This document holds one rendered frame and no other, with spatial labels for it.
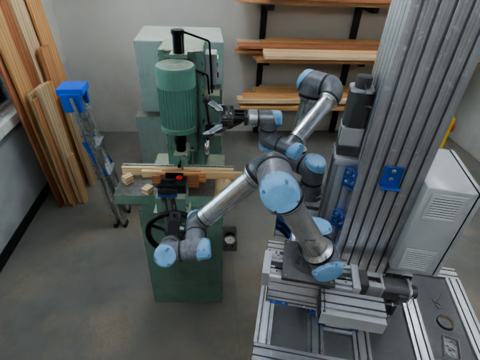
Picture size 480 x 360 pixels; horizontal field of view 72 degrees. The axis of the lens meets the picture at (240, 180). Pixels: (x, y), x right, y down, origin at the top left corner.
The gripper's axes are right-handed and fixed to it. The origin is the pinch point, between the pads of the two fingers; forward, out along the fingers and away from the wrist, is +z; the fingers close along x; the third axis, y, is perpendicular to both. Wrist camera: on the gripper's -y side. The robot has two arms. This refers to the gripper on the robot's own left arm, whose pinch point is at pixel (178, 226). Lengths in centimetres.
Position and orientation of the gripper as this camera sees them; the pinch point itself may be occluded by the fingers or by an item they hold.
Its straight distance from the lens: 150.5
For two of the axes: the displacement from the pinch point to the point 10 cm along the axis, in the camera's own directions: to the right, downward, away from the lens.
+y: -0.2, 9.9, 1.0
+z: -0.4, -1.0, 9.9
